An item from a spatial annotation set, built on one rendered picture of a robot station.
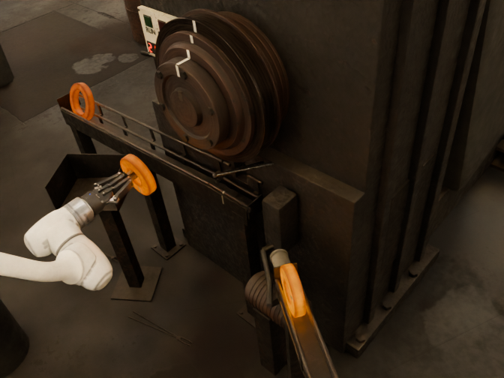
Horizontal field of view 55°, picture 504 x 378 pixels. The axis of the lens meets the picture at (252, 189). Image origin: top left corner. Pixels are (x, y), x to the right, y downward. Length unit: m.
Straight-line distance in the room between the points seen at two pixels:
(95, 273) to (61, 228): 0.18
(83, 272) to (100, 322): 0.93
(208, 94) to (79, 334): 1.42
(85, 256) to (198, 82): 0.60
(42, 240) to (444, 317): 1.64
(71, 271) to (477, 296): 1.72
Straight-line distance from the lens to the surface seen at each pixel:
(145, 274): 2.49
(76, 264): 1.49
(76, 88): 2.54
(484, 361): 2.26
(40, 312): 2.57
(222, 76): 1.35
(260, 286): 1.69
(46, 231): 1.58
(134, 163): 1.65
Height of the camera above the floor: 1.88
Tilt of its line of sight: 42 degrees down
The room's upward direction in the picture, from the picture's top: 6 degrees counter-clockwise
